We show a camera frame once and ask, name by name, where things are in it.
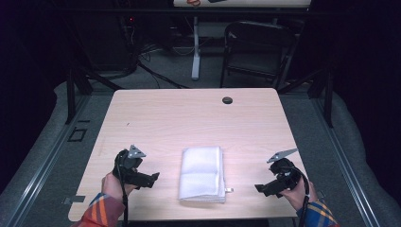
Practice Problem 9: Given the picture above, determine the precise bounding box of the dark computer tower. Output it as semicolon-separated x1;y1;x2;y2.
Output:
71;0;140;73

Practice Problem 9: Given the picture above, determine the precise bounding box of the white-legged background desk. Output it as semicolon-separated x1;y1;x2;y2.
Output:
172;0;313;81

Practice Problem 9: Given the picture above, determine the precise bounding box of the person's right hand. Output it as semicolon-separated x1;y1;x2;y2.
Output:
278;180;319;212

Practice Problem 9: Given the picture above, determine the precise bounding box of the black folding chair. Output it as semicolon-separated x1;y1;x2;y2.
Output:
219;20;300;91

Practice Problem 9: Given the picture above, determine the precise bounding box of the grey tape strip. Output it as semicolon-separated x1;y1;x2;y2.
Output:
61;195;87;206

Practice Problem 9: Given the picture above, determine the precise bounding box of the black curtain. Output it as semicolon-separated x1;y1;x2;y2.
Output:
332;0;401;198
0;0;69;193

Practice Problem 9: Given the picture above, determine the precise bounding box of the black floor cable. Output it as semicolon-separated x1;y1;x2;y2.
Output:
137;60;191;90

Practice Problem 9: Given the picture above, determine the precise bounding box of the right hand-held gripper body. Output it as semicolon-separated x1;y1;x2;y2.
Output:
267;148;303;192

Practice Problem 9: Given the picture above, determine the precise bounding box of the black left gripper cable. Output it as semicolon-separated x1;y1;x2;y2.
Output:
115;162;130;227

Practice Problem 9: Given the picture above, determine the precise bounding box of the black horizontal frame bar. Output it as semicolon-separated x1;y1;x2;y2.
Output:
60;7;351;15

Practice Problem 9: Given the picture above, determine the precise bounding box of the black metal frame post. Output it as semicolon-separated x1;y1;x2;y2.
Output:
323;66;335;129
64;66;78;125

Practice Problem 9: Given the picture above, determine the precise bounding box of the person's left hand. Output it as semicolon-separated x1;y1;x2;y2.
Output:
101;172;137;203

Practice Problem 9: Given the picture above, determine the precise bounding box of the white mesh zipper bag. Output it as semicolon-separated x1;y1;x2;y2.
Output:
178;146;227;204

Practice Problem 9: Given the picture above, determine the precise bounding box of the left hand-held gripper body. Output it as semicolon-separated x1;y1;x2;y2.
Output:
112;144;149;189

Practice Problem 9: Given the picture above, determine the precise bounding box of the grey metal floor rail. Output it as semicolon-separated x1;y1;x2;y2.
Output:
0;94;93;227
310;94;381;227

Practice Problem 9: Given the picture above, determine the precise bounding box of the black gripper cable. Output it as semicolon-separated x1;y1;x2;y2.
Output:
115;162;130;227
285;166;311;227

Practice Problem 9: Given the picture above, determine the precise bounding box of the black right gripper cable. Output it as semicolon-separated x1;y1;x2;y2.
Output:
285;166;311;227

